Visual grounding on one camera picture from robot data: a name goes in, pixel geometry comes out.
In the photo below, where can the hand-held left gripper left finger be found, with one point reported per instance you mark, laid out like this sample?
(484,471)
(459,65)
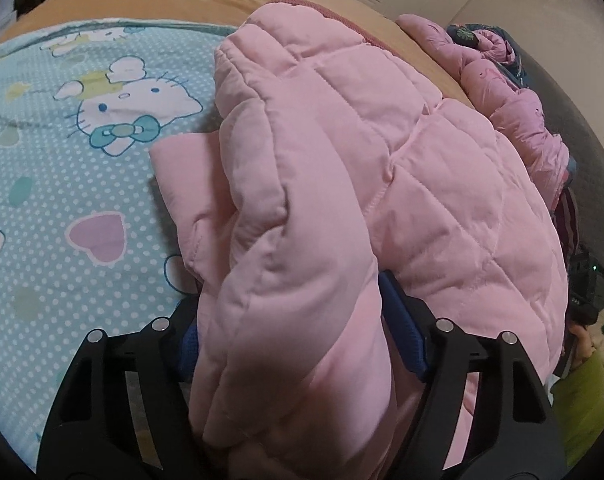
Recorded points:
(146,360)

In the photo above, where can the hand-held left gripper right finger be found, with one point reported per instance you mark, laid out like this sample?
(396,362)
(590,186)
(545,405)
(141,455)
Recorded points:
(407,325)

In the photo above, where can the pink quilted jacket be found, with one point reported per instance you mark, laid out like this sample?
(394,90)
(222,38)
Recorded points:
(357,185)

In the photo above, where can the dark device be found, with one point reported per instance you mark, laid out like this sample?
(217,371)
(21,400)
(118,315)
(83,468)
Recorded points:
(582,285)

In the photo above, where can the green cloth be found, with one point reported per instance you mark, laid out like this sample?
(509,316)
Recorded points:
(582,400)

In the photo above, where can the blue cartoon cat bedsheet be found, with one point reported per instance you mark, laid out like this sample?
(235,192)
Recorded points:
(56,185)

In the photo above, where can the grey fabric panel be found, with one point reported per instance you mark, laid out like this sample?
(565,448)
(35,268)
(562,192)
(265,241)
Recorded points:
(592,160)

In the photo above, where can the dark floral cloth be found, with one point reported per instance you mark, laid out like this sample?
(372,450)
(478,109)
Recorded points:
(462,35)

